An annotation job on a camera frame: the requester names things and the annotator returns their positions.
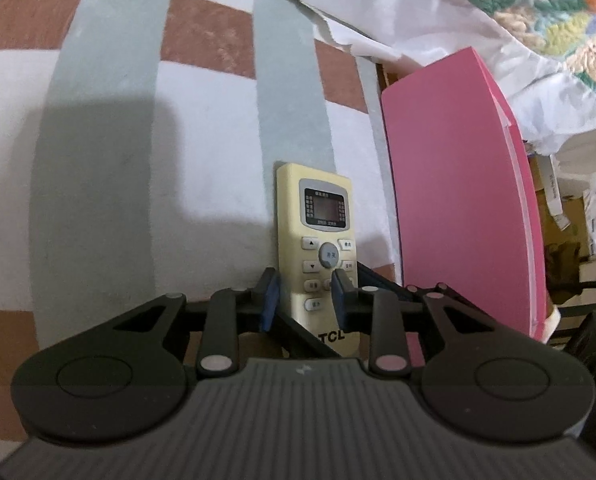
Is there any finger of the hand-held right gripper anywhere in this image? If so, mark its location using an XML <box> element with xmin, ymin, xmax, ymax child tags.
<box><xmin>272</xmin><ymin>310</ymin><xmax>345</xmax><ymax>361</ymax></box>
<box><xmin>353</xmin><ymin>261</ymin><xmax>478</xmax><ymax>311</ymax></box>

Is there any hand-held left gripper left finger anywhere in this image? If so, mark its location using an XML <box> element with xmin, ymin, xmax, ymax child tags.
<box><xmin>113</xmin><ymin>267</ymin><xmax>282</xmax><ymax>378</ymax></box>

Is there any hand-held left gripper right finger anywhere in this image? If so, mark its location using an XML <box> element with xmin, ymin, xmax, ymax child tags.
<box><xmin>331</xmin><ymin>267</ymin><xmax>498</xmax><ymax>376</ymax></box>

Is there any yellowed remote control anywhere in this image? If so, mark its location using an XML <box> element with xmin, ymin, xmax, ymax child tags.
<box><xmin>276</xmin><ymin>161</ymin><xmax>363</xmax><ymax>359</ymax></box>

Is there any pink cardboard box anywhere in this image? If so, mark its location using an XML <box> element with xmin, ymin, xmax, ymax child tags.
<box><xmin>380</xmin><ymin>46</ymin><xmax>561</xmax><ymax>346</ymax></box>

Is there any dark brown fuzzy slipper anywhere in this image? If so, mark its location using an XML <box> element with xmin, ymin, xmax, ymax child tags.
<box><xmin>545</xmin><ymin>241</ymin><xmax>584</xmax><ymax>306</ymax></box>

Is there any labelled cardboard box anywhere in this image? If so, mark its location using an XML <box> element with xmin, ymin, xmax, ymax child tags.
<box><xmin>528</xmin><ymin>152</ymin><xmax>586</xmax><ymax>241</ymax></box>

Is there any grey brown checkered mat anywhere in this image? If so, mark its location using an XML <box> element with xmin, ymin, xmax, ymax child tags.
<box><xmin>0</xmin><ymin>0</ymin><xmax>403</xmax><ymax>421</ymax></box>

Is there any white bed sheet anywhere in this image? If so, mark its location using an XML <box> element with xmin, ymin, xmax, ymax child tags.
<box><xmin>238</xmin><ymin>0</ymin><xmax>596</xmax><ymax>156</ymax></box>

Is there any floral quilted bedspread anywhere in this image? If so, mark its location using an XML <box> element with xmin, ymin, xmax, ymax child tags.
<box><xmin>418</xmin><ymin>0</ymin><xmax>596</xmax><ymax>116</ymax></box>

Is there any black metal frame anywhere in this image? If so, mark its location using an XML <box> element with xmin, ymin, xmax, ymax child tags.
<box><xmin>552</xmin><ymin>260</ymin><xmax>596</xmax><ymax>321</ymax></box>

